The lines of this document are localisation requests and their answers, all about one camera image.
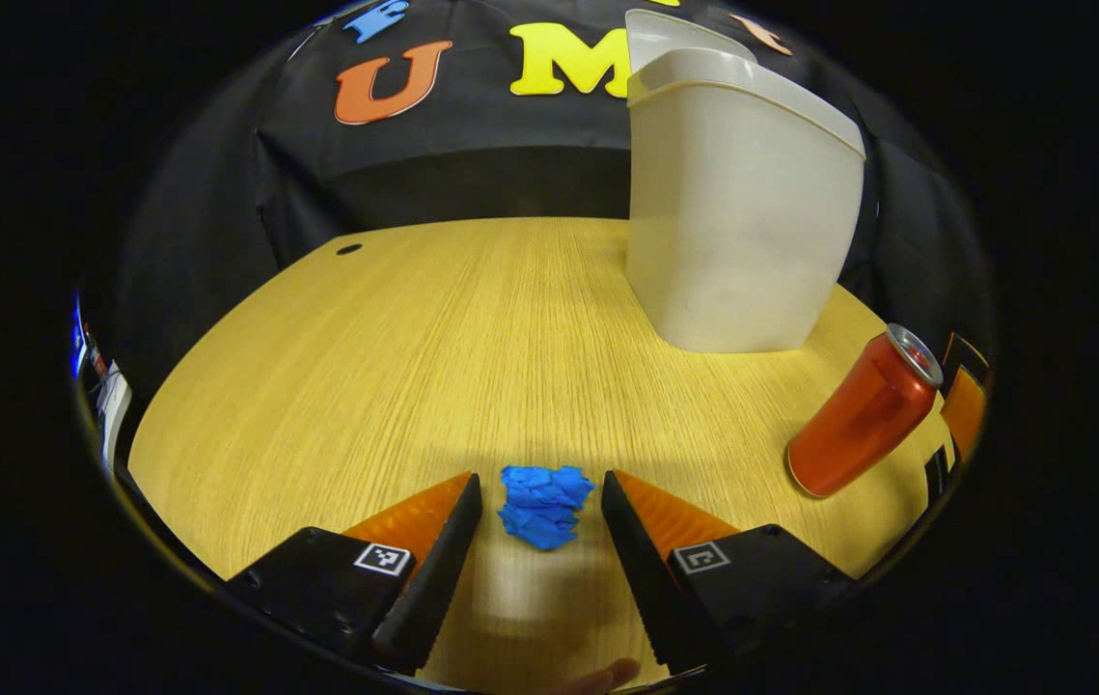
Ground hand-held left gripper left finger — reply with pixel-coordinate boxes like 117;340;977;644
224;470;484;677

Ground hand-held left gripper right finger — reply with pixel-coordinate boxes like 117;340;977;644
600;469;861;675

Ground red pop can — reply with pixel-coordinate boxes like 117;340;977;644
785;324;945;500

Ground blue paper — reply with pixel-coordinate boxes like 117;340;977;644
498;465;596;551

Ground white desktop garbage bin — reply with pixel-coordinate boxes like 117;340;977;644
624;9;867;354

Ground wooden desktop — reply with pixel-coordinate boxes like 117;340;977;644
127;216;957;691

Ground white side table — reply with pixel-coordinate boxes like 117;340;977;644
100;362;133;470

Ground black backdrop cloth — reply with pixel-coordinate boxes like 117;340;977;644
110;0;994;387

